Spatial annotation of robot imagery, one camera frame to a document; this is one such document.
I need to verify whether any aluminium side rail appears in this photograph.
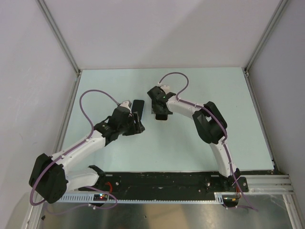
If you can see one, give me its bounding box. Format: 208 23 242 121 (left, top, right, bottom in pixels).
244 71 284 174
53 70 82 154

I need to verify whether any black smartphone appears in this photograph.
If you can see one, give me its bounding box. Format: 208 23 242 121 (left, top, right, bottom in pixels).
132 100 145 119

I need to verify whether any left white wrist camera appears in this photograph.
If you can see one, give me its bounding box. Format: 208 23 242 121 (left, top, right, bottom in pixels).
119 100 132 111

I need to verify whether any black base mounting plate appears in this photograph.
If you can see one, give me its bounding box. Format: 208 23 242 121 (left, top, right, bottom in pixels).
93 172 248 193

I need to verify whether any right aluminium corner post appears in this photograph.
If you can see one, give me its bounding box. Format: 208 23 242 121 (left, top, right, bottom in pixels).
244 0 291 73

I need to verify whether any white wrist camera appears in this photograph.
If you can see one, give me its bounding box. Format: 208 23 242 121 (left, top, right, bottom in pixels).
119 100 132 111
157 83 171 94

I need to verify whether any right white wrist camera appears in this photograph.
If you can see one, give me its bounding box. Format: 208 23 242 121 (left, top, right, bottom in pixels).
157 83 171 94

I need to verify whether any right aluminium side rail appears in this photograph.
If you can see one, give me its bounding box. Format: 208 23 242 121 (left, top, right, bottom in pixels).
244 71 284 174

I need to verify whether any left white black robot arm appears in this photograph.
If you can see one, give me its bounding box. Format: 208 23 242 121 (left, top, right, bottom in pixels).
29 104 145 204

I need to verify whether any left controller board with LEDs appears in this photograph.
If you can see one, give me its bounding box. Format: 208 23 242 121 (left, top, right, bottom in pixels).
93 194 109 201

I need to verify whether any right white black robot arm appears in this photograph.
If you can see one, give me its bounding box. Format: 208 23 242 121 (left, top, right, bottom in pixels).
147 85 240 191

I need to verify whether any white slotted cable duct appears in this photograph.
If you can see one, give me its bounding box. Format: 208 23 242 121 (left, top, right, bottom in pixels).
57 193 223 204

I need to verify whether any left aluminium corner post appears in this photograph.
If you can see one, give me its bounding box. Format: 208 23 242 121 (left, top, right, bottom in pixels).
36 0 81 76

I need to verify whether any aluminium corner post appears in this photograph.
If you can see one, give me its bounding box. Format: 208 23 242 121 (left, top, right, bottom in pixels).
244 0 291 73
36 0 81 76

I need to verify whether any left aluminium side rail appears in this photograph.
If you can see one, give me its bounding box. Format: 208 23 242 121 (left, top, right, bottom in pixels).
53 70 82 154

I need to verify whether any right controller board with wires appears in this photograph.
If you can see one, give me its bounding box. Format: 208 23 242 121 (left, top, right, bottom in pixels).
222 195 240 208

